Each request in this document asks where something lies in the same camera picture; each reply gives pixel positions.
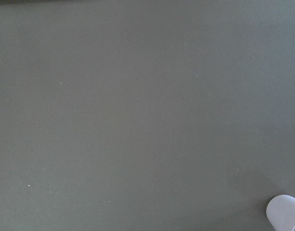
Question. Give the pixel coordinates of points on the pink cup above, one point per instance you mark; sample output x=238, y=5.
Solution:
x=281, y=213

